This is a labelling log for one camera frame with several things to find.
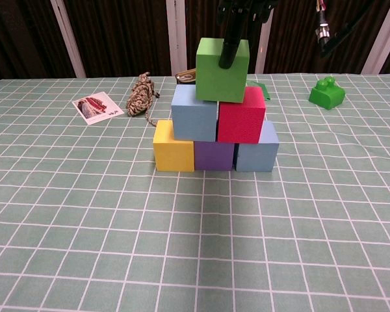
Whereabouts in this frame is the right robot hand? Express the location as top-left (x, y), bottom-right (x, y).
top-left (216, 0), bottom-right (276, 70)

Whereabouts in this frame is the green foam cube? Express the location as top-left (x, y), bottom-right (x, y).
top-left (195, 37), bottom-right (250, 104)

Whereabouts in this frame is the pink foam cube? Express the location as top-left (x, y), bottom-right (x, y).
top-left (217, 86), bottom-right (267, 144)

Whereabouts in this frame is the light blue foam cube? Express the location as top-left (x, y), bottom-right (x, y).
top-left (171, 84), bottom-right (219, 142)
top-left (234, 120), bottom-right (280, 172)

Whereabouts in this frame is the purple foam cube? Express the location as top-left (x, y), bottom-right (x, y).
top-left (194, 140), bottom-right (235, 172)

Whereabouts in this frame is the yellow foam cube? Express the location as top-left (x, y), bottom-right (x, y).
top-left (152, 119), bottom-right (196, 172)

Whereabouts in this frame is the dark green meat tin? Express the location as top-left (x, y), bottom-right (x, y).
top-left (175, 68), bottom-right (198, 86)

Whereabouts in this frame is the green snack packet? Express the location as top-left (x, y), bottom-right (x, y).
top-left (246, 79), bottom-right (271, 101)

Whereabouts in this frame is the green studded toy brick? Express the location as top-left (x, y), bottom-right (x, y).
top-left (309, 75), bottom-right (346, 111)

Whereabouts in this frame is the white photo card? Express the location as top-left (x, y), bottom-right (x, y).
top-left (71, 92), bottom-right (125, 126)

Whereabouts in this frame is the green checked tablecloth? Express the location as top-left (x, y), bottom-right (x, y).
top-left (0, 73), bottom-right (390, 312)

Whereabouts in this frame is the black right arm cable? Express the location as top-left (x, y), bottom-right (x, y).
top-left (313, 0), bottom-right (378, 59)

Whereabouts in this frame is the camouflage rope bundle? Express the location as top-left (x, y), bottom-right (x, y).
top-left (125, 72), bottom-right (161, 127)

